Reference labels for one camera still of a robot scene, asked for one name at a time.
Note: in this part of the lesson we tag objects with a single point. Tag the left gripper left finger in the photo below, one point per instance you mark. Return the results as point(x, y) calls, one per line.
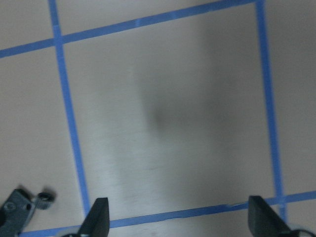
point(97, 222)

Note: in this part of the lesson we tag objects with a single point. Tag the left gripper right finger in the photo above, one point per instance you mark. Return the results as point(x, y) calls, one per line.
point(263, 220)

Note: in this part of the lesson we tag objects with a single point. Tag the black bearing gear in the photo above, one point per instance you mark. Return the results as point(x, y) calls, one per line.
point(44, 200)

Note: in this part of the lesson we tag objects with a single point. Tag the grey metal bracket plate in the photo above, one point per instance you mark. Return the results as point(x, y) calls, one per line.
point(15, 213)

